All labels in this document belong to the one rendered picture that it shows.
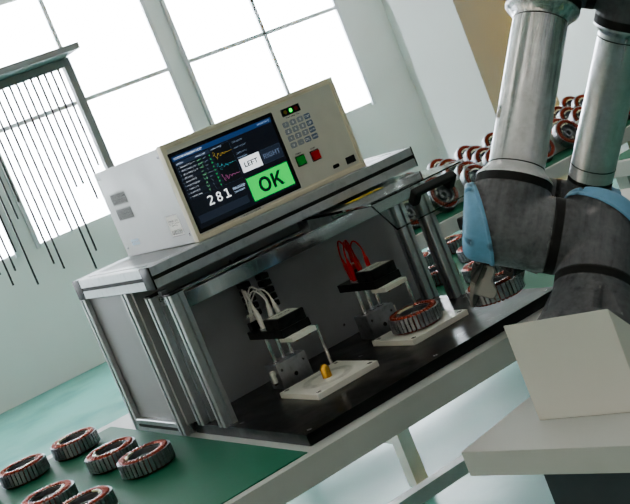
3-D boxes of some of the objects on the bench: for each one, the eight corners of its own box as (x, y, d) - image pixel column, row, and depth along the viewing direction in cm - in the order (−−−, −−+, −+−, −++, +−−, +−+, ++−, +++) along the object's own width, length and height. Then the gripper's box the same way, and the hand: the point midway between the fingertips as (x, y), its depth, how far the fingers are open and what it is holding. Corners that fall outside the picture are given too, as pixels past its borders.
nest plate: (379, 365, 228) (377, 359, 228) (319, 400, 220) (317, 394, 220) (339, 365, 241) (337, 360, 240) (281, 398, 233) (278, 392, 233)
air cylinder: (314, 373, 243) (304, 349, 242) (285, 389, 239) (275, 365, 238) (302, 373, 247) (292, 349, 246) (273, 389, 243) (263, 364, 243)
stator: (17, 529, 223) (9, 512, 223) (37, 506, 234) (30, 489, 234) (70, 511, 221) (62, 493, 221) (87, 488, 232) (80, 472, 232)
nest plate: (469, 314, 240) (467, 308, 239) (414, 345, 232) (412, 339, 232) (426, 316, 253) (424, 311, 252) (373, 346, 245) (371, 341, 245)
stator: (136, 446, 250) (129, 431, 250) (145, 455, 240) (138, 439, 239) (87, 470, 247) (80, 454, 247) (94, 480, 236) (87, 464, 236)
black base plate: (562, 296, 234) (558, 285, 233) (311, 446, 202) (306, 434, 202) (424, 305, 274) (421, 297, 274) (196, 432, 242) (192, 422, 242)
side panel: (198, 430, 244) (137, 288, 240) (186, 437, 242) (125, 294, 238) (147, 424, 268) (91, 295, 264) (136, 430, 266) (79, 300, 262)
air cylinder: (401, 324, 255) (392, 301, 254) (375, 339, 251) (365, 315, 250) (388, 325, 259) (379, 302, 258) (362, 339, 255) (353, 316, 254)
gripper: (494, 239, 207) (487, 328, 219) (564, 202, 216) (554, 289, 228) (459, 219, 213) (455, 307, 224) (529, 183, 222) (521, 269, 234)
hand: (494, 290), depth 228 cm, fingers closed on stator, 13 cm apart
